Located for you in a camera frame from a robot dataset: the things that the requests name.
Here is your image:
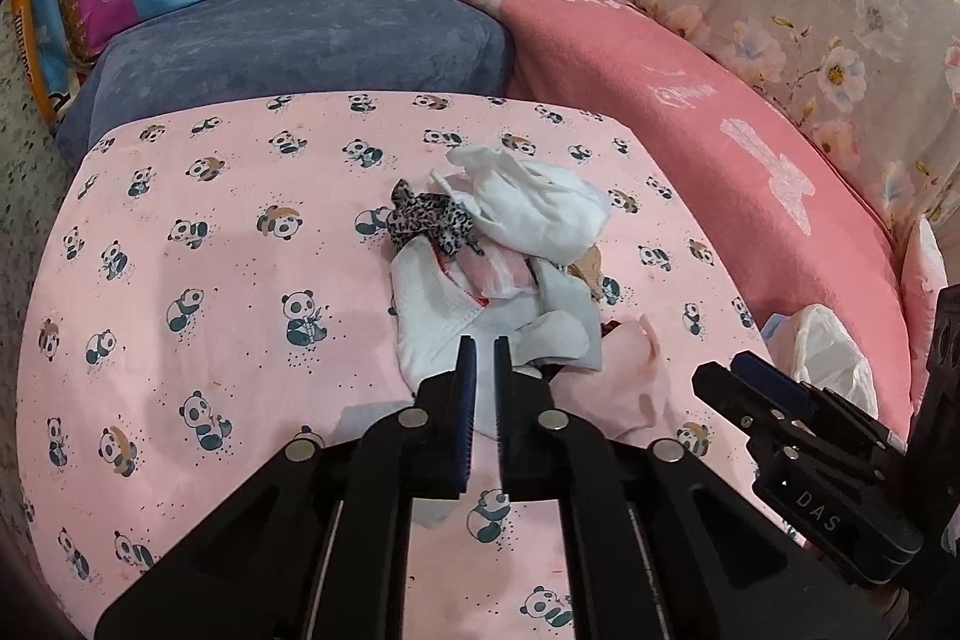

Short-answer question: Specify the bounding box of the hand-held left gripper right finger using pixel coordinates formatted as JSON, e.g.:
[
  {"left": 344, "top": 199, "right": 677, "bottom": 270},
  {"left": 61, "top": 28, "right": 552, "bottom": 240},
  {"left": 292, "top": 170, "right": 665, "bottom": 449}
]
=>
[{"left": 493, "top": 338, "right": 890, "bottom": 640}]

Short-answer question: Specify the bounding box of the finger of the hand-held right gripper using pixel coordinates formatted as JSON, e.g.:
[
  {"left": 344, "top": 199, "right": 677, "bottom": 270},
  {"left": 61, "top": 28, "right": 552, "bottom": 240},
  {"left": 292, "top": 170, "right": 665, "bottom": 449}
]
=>
[
  {"left": 731, "top": 351, "right": 908, "bottom": 485},
  {"left": 691, "top": 361, "right": 826, "bottom": 455}
]

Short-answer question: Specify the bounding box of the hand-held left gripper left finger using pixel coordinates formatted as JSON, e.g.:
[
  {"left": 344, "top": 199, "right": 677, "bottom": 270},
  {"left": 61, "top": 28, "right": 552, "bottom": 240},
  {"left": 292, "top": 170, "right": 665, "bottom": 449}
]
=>
[{"left": 94, "top": 336, "right": 479, "bottom": 640}]

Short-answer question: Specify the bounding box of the white plastic bag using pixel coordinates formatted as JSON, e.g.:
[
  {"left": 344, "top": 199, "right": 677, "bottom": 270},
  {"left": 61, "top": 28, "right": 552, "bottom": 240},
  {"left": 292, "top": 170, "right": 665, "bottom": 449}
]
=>
[{"left": 761, "top": 302, "right": 878, "bottom": 416}]

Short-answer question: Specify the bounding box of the white sock with red trim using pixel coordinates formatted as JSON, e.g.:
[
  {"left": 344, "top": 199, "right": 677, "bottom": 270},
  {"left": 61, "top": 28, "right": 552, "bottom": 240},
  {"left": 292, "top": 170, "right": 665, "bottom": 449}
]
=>
[{"left": 390, "top": 239, "right": 541, "bottom": 442}]

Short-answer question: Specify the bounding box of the light pink sock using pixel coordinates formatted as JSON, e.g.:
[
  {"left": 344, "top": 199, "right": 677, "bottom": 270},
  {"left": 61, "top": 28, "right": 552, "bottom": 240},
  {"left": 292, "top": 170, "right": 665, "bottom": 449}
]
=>
[{"left": 551, "top": 314, "right": 680, "bottom": 442}]

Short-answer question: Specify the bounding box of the light blue sock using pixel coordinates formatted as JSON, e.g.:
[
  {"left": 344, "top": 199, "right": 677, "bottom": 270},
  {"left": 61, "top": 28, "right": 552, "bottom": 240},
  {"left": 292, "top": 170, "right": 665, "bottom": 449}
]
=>
[{"left": 517, "top": 261, "right": 605, "bottom": 375}]

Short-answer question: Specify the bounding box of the pink striped sock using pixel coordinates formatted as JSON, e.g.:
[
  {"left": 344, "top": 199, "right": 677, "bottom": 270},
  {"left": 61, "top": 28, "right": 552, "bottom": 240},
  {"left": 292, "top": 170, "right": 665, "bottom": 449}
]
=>
[{"left": 446, "top": 246, "right": 541, "bottom": 304}]

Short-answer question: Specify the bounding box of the beige stocking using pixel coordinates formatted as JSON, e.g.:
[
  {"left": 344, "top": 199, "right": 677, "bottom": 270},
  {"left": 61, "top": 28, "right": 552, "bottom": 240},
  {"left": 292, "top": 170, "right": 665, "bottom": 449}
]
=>
[{"left": 566, "top": 242, "right": 608, "bottom": 304}]

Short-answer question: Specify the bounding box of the leopard-print sock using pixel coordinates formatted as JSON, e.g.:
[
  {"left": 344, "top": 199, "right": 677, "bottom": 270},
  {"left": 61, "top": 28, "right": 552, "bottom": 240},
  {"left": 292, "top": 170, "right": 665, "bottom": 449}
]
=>
[{"left": 386, "top": 179, "right": 481, "bottom": 259}]

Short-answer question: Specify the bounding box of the white cloth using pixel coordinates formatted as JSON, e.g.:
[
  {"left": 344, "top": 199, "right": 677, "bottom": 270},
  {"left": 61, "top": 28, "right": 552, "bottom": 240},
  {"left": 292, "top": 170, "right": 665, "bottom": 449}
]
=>
[{"left": 431, "top": 143, "right": 612, "bottom": 259}]

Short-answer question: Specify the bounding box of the pink panda-print sheet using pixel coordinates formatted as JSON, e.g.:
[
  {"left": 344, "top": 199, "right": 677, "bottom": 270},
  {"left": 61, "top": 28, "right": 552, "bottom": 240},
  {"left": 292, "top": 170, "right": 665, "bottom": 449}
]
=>
[{"left": 15, "top": 92, "right": 811, "bottom": 640}]

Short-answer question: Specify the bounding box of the pink blanket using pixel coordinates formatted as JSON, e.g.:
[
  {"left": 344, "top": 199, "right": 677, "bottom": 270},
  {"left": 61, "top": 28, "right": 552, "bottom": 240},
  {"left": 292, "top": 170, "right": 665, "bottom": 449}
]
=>
[{"left": 394, "top": 0, "right": 916, "bottom": 408}]

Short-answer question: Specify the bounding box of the blue-grey velvet pillow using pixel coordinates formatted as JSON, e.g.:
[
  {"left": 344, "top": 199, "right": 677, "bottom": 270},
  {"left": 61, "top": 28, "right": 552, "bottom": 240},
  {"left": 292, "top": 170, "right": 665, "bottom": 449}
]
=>
[{"left": 56, "top": 0, "right": 518, "bottom": 161}]

